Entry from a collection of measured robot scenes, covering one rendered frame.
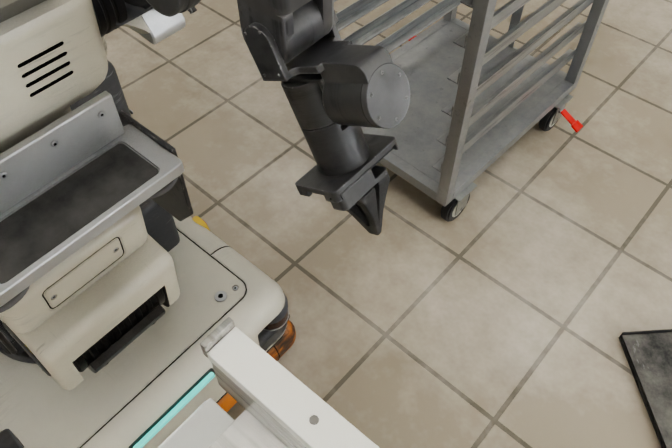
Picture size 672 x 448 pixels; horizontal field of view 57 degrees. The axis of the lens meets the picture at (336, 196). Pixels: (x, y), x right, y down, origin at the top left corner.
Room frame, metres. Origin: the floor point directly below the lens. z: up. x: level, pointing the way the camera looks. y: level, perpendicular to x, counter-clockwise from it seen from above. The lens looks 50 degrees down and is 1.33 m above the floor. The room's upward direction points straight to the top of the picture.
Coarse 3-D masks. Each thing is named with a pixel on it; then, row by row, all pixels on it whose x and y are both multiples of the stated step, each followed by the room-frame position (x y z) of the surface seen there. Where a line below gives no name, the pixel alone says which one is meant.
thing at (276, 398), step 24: (216, 336) 0.22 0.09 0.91; (240, 336) 0.22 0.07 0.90; (216, 360) 0.20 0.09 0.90; (240, 360) 0.20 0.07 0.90; (264, 360) 0.20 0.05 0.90; (240, 384) 0.19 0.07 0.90; (264, 384) 0.18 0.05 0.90; (288, 384) 0.18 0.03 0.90; (264, 408) 0.17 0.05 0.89; (288, 408) 0.17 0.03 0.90; (312, 408) 0.17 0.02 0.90; (288, 432) 0.16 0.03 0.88; (312, 432) 0.15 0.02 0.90; (336, 432) 0.15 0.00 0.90; (360, 432) 0.15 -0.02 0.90
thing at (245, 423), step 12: (240, 420) 0.18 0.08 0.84; (252, 420) 0.18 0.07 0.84; (228, 432) 0.17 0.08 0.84; (240, 432) 0.17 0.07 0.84; (252, 432) 0.17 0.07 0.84; (264, 432) 0.17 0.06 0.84; (216, 444) 0.16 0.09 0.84; (228, 444) 0.16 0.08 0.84; (240, 444) 0.16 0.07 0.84; (252, 444) 0.16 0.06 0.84; (264, 444) 0.16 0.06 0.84; (276, 444) 0.16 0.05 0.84
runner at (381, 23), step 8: (408, 0) 1.56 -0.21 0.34; (416, 0) 1.58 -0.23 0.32; (424, 0) 1.59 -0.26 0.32; (392, 8) 1.51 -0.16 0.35; (400, 8) 1.53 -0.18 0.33; (408, 8) 1.55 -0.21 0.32; (416, 8) 1.55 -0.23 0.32; (384, 16) 1.48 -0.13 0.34; (392, 16) 1.51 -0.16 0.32; (400, 16) 1.51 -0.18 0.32; (368, 24) 1.43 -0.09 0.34; (376, 24) 1.46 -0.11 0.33; (384, 24) 1.47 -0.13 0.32; (392, 24) 1.47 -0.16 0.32; (360, 32) 1.41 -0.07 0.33; (368, 32) 1.43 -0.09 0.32; (376, 32) 1.43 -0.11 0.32; (344, 40) 1.37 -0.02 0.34; (352, 40) 1.39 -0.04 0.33; (360, 40) 1.40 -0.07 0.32; (368, 40) 1.40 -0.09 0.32
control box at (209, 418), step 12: (204, 408) 0.19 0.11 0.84; (216, 408) 0.19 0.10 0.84; (192, 420) 0.18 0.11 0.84; (204, 420) 0.18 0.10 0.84; (216, 420) 0.18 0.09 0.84; (228, 420) 0.18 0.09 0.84; (180, 432) 0.17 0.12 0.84; (192, 432) 0.17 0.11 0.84; (204, 432) 0.17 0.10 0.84; (216, 432) 0.17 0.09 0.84; (168, 444) 0.16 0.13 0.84; (180, 444) 0.16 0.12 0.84; (192, 444) 0.16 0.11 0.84; (204, 444) 0.16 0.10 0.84
